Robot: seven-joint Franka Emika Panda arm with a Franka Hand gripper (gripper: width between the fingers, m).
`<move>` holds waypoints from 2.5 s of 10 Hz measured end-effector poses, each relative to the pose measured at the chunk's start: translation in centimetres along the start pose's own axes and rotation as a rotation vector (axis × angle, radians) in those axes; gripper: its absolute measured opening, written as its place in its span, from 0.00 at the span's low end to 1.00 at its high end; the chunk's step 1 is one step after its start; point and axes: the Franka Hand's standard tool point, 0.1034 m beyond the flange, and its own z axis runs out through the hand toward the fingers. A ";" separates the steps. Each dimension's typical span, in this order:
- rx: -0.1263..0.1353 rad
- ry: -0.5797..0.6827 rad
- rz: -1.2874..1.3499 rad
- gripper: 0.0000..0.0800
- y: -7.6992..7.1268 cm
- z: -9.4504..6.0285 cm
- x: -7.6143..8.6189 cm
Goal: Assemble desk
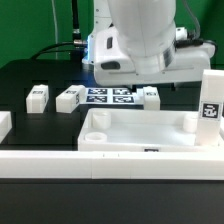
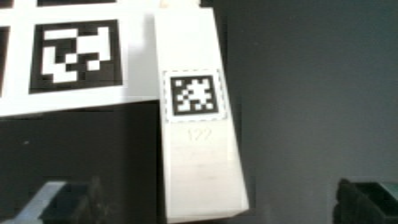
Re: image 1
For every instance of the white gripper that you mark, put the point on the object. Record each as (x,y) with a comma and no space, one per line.
(112,67)

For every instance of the fiducial marker sheet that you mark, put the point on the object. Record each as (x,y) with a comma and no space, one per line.
(117,96)

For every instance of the white front fence bar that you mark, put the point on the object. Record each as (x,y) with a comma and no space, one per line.
(108,165)

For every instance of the white desk tabletop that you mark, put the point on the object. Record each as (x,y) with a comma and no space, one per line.
(129,130)

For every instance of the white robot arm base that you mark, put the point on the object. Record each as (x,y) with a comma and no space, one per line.
(102,20)

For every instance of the white left fence block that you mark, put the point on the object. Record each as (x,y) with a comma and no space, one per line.
(5,124)

